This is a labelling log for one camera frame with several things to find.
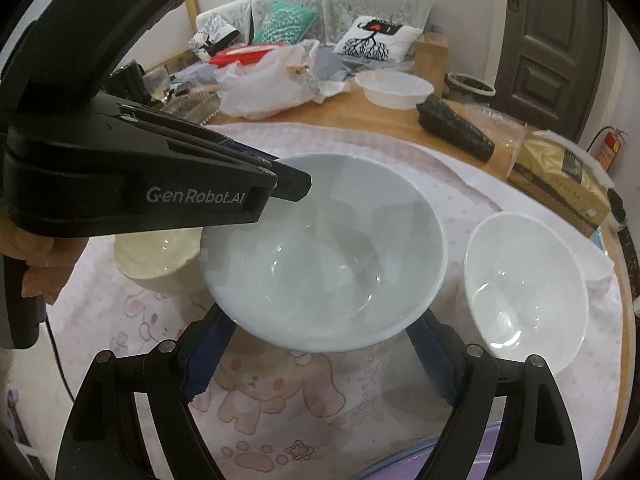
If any red lid container in bag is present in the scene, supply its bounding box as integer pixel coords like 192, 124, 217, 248
215, 40, 349, 120

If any white plastic bowl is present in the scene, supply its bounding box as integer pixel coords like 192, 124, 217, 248
355, 70, 434, 110

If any blue plate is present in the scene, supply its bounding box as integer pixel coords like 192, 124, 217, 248
354, 440, 436, 480

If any grey sofa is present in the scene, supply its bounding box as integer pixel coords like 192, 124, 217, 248
196, 0, 436, 81

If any purple plate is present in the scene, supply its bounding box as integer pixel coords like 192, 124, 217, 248
359, 418, 504, 480

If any wine glass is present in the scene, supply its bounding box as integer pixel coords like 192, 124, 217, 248
142, 66, 171, 103

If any teal cushion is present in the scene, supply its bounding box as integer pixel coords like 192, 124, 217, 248
254, 1, 318, 44

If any black brush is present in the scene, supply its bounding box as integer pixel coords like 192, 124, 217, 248
416, 94, 495, 162

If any cream bowl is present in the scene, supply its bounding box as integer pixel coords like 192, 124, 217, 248
114, 228, 206, 296

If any green trash bin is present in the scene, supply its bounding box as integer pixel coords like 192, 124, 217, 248
444, 72, 496, 106

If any black white cushion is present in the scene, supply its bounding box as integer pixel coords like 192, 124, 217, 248
189, 13, 241, 62

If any red fire extinguisher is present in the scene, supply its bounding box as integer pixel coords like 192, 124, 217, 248
587, 126, 627, 172

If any dark entrance door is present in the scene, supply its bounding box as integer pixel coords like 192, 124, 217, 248
491, 0, 608, 142

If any pink bunny table cloth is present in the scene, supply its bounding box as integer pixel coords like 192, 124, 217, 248
49, 122, 625, 479

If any person's left hand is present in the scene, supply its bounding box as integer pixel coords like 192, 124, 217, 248
1, 218, 88, 304

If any white tree print cushion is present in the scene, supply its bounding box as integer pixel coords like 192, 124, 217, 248
333, 15, 423, 62

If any gold tissue box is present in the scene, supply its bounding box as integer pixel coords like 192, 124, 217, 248
508, 130, 614, 237

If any glass ashtray tray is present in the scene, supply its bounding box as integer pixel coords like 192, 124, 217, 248
162, 87, 220, 126

